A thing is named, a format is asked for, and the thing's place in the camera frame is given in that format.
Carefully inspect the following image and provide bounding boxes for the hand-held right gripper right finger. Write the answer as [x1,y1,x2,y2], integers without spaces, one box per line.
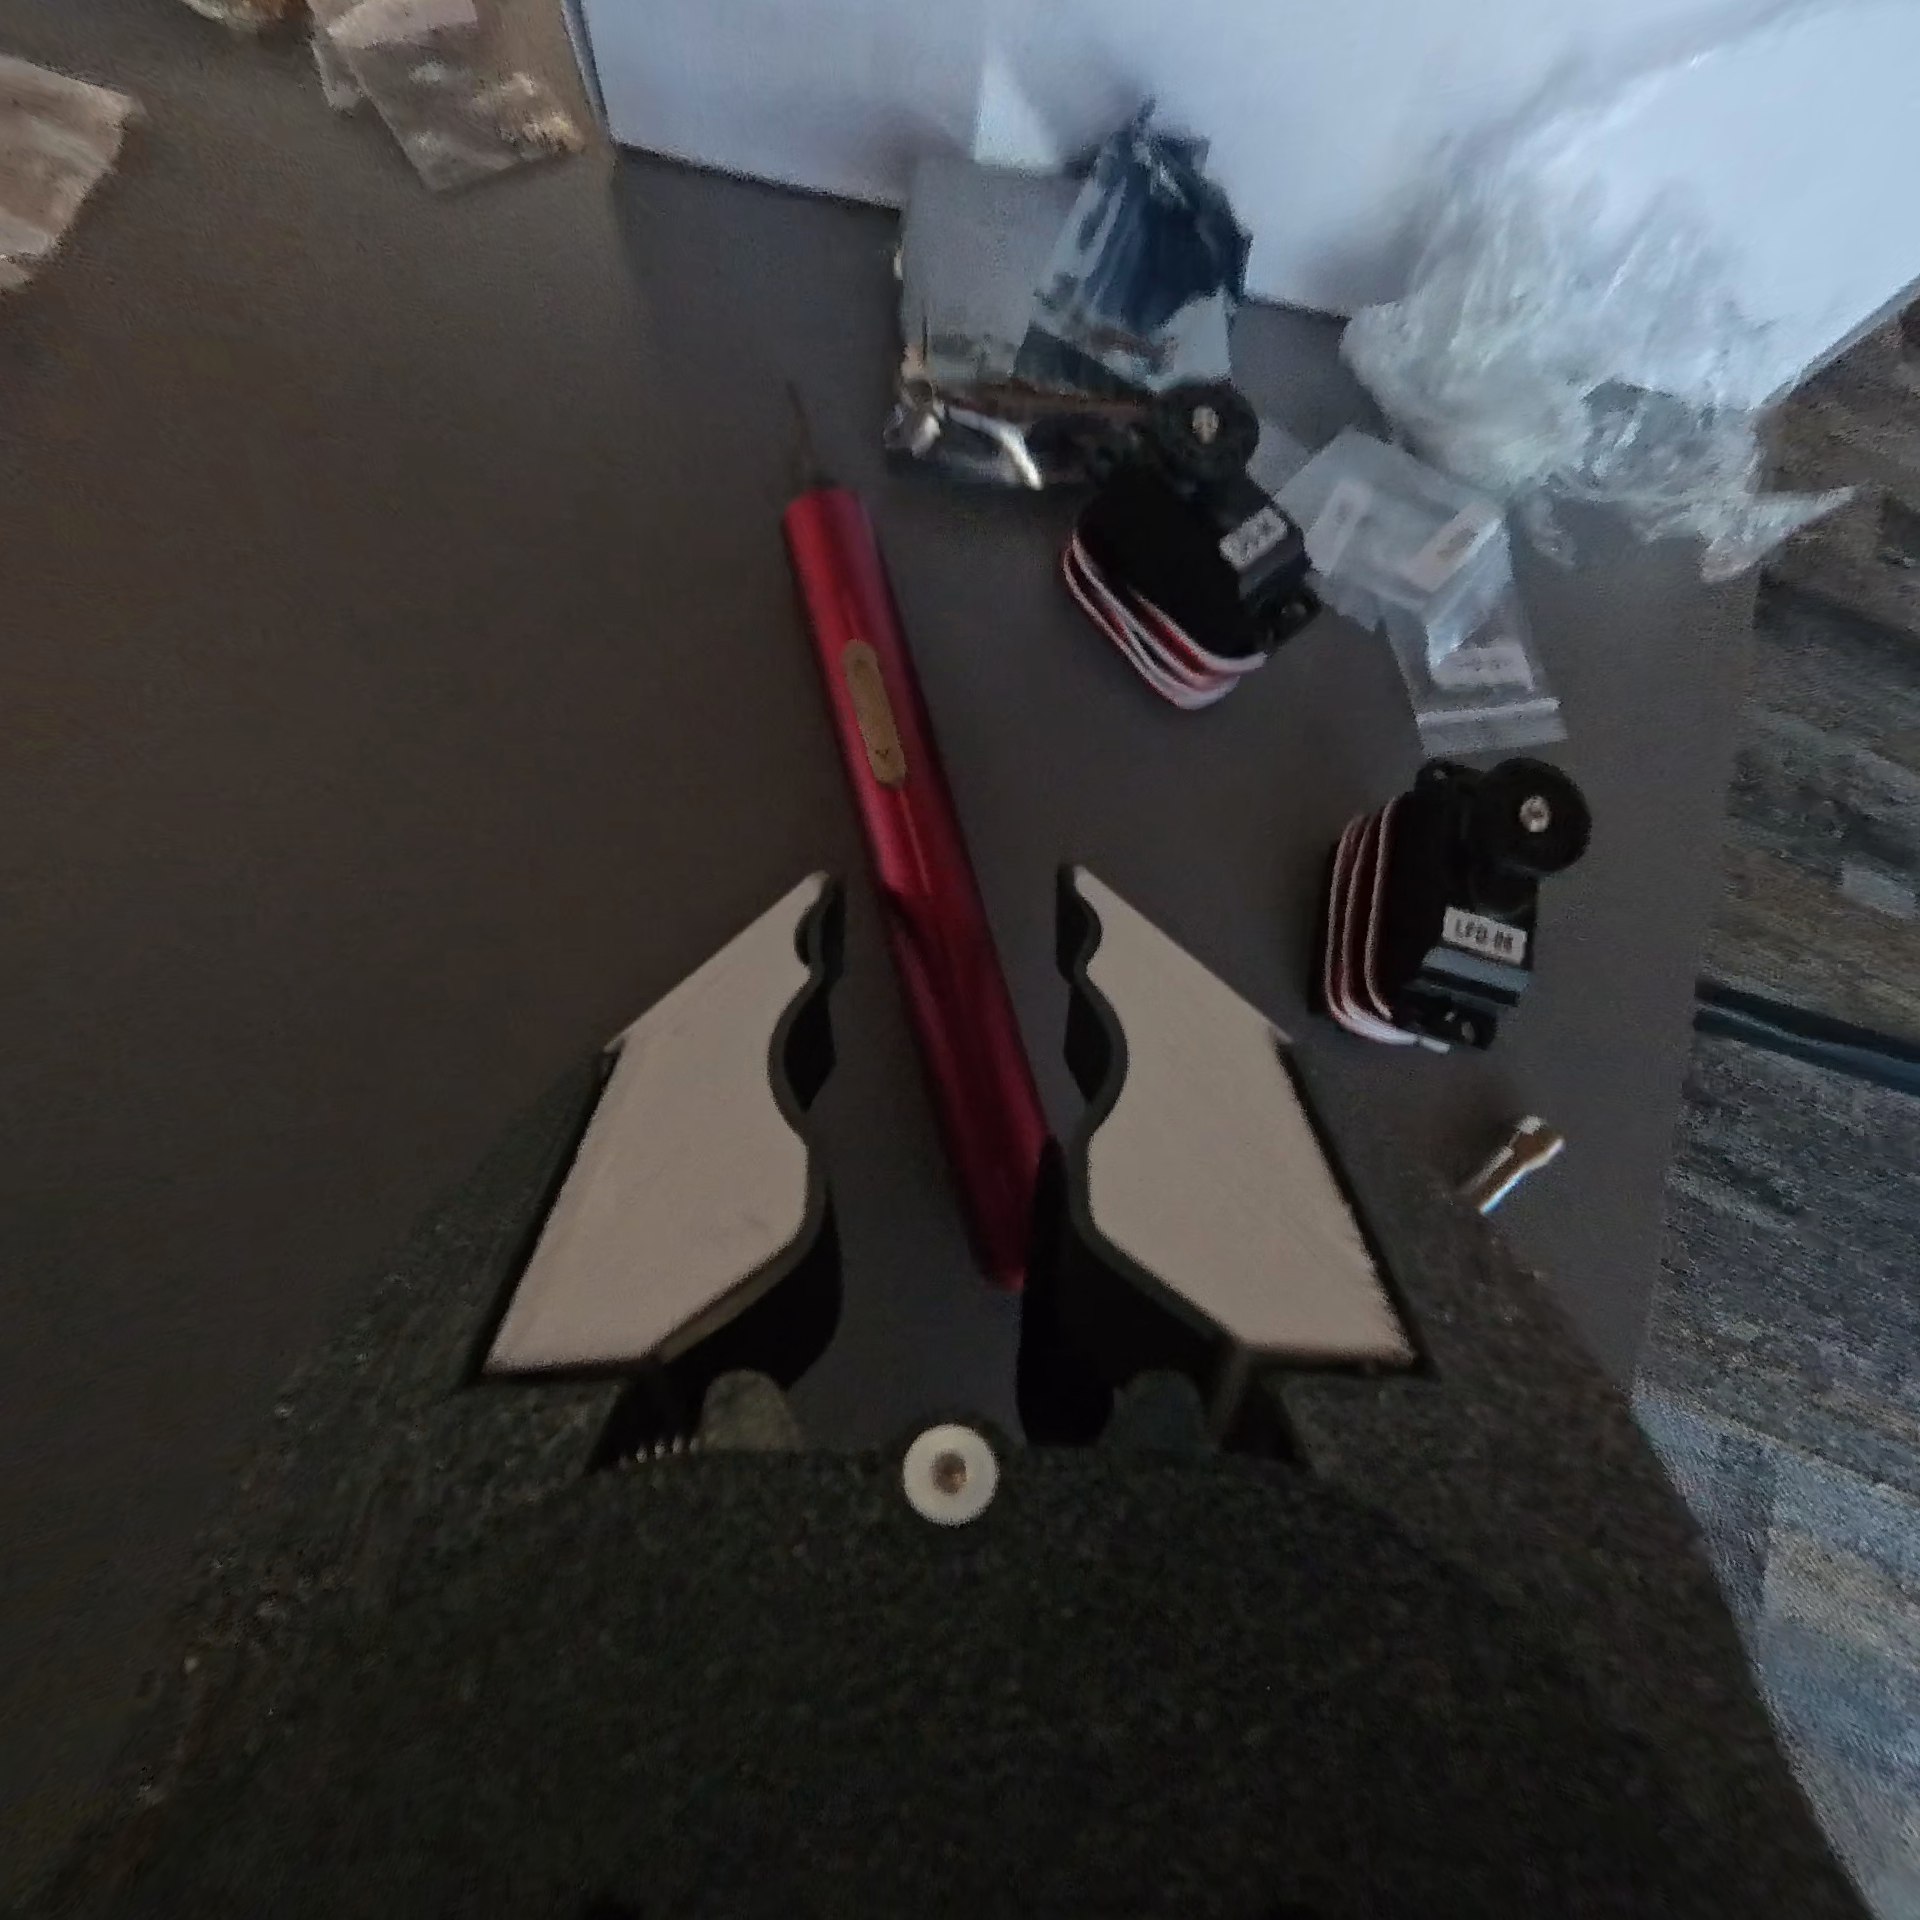
[1058,865,1421,1372]

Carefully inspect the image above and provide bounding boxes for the red electric screwdriver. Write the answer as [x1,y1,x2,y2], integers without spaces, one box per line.
[782,382,1049,1288]

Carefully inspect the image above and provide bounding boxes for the dark grey desk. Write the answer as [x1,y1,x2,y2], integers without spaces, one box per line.
[0,0,1764,1920]

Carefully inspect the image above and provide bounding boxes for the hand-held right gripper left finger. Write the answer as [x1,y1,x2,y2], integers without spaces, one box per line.
[479,870,848,1379]

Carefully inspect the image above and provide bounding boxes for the shiny silver foil bag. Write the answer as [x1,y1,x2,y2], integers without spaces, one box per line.
[882,105,1256,489]

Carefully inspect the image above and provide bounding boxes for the small clear zip bag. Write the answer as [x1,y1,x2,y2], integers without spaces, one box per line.
[1388,600,1571,761]
[1275,427,1511,631]

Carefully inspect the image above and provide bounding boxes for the crumpled clear plastic wrap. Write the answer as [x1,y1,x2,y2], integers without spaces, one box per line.
[1340,0,1862,587]

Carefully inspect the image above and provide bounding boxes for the black servo motor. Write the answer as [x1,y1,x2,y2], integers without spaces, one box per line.
[1062,382,1322,708]
[1310,757,1596,1056]

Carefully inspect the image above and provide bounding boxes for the pile of small screw bags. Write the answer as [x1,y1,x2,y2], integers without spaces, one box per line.
[0,0,587,293]

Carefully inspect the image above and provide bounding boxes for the orange cardboard box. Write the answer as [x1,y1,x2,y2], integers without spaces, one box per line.
[567,0,1920,317]

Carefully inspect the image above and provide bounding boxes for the small metal connector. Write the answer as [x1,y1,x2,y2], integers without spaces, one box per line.
[1462,1116,1571,1208]

